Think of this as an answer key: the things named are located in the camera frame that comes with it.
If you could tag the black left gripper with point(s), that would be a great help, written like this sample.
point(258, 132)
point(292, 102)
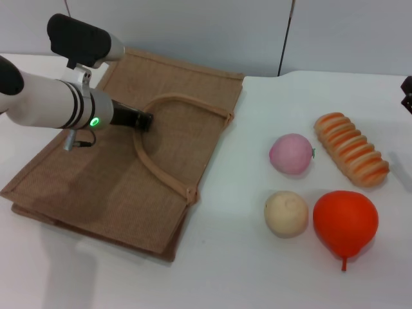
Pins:
point(132, 117)

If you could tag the cream round bun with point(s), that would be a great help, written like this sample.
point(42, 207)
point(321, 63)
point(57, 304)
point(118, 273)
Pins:
point(286, 214)

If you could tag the pink peach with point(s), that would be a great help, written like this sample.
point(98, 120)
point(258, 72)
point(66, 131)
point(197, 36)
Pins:
point(289, 154)

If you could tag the brown jute handbag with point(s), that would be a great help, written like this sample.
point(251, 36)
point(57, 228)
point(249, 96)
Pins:
point(180, 161)

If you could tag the orange striped bread loaf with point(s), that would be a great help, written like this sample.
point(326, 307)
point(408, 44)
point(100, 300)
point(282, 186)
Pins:
point(351, 151)

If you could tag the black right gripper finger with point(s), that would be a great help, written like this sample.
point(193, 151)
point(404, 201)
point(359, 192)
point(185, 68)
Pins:
point(409, 93)

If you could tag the orange pear shaped fruit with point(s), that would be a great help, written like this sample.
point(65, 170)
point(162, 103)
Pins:
point(344, 222)

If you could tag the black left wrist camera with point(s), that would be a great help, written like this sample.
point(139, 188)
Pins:
point(77, 38)

